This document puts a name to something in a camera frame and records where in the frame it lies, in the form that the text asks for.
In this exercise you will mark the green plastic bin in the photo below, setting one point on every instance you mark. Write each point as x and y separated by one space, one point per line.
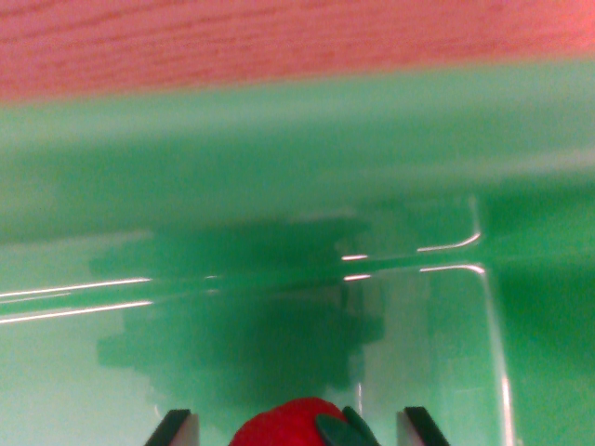
232 186

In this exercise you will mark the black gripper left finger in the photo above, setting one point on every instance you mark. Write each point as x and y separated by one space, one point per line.
179 429

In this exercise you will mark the red toy strawberry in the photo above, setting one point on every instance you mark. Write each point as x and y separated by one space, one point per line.
283 425

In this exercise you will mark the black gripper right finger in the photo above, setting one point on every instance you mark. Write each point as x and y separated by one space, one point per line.
420 429

